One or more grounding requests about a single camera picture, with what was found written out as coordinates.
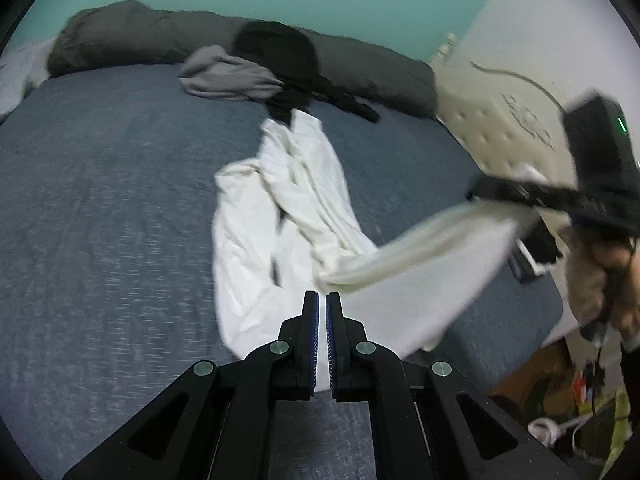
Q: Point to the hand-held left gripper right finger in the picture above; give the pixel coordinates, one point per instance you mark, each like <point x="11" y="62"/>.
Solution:
<point x="331" y="345"/>

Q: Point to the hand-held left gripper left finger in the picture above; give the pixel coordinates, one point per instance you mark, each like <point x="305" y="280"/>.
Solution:
<point x="312" y="345"/>

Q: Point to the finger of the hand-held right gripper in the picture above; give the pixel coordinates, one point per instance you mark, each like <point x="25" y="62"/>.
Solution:
<point x="520" y="194"/>

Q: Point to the white long-sleeve shirt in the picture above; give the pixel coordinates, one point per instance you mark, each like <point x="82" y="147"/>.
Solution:
<point x="250" y="240"/>

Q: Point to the folded black and white clothes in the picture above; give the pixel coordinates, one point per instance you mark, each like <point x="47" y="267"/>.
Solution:
<point x="537" y="255"/>

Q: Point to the person's right hand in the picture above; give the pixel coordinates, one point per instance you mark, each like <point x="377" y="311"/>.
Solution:
<point x="625" y="280"/>

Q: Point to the cream tufted headboard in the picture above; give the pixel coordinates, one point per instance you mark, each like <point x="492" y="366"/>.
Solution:
<point x="505" y="120"/>

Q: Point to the yellow-green bag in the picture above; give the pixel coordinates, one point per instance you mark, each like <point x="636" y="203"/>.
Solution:
<point x="607" y="425"/>

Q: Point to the blue woven bed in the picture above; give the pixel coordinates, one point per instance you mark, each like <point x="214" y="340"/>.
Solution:
<point x="110" y="200"/>

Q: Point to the black garment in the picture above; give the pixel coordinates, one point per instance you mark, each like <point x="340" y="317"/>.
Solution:
<point x="280" y="47"/>

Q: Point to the grey ribbed garment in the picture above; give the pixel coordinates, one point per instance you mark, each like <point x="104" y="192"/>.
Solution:
<point x="225" y="77"/>

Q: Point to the dark grey duvet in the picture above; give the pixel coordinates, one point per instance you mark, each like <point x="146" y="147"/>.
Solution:
<point x="140" y="35"/>

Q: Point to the light grey sheet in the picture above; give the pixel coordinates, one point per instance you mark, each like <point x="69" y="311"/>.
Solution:
<point x="20" y="77"/>

